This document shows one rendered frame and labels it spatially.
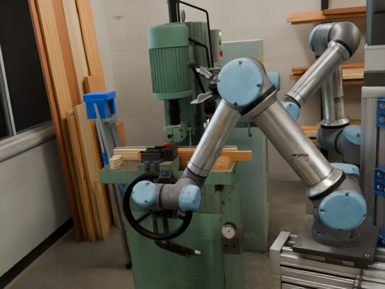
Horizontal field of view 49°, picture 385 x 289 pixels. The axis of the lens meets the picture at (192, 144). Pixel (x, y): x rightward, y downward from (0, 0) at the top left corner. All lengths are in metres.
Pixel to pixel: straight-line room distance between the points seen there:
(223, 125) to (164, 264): 0.92
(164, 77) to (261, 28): 2.36
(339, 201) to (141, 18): 3.45
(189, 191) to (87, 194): 2.08
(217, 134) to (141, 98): 3.13
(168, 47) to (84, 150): 1.54
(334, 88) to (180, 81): 0.64
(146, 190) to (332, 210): 0.51
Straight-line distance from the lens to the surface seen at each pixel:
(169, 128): 1.87
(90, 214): 3.29
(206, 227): 1.85
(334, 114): 1.83
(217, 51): 2.10
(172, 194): 1.23
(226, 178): 1.75
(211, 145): 1.28
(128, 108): 4.43
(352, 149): 1.75
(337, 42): 1.65
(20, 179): 3.05
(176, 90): 1.81
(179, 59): 1.80
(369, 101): 1.44
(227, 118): 1.25
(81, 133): 3.13
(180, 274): 2.00
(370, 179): 1.50
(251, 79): 1.06
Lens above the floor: 1.43
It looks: 14 degrees down
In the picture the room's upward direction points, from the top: 4 degrees counter-clockwise
